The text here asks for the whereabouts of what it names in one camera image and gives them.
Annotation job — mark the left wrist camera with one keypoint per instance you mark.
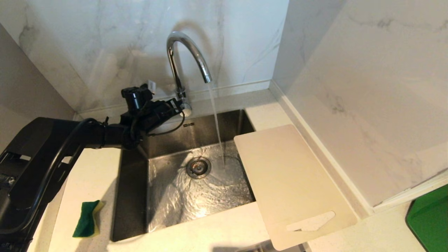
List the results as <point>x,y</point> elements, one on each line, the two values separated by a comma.
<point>134,97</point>

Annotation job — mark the beige plastic cutting board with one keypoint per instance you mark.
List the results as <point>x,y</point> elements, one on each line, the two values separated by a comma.
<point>290,182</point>

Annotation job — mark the round metal sink drain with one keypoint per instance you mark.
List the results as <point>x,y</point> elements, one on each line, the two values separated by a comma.
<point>198,167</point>

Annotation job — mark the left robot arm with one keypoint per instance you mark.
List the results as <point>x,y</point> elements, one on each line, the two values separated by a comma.
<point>31,150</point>

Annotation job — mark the green and yellow sponge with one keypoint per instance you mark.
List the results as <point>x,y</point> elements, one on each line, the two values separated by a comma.
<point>85,220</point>

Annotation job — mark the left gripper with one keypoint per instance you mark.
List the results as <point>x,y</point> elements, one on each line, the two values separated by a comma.
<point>155,114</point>

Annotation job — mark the stainless steel sink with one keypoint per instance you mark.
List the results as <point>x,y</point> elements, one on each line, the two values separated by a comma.
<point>175,196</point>

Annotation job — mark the green plastic object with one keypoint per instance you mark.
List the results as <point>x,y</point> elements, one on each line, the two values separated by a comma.
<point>432,224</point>

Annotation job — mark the chrome gooseneck faucet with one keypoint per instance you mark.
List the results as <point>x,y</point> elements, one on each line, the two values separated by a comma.
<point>189,47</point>

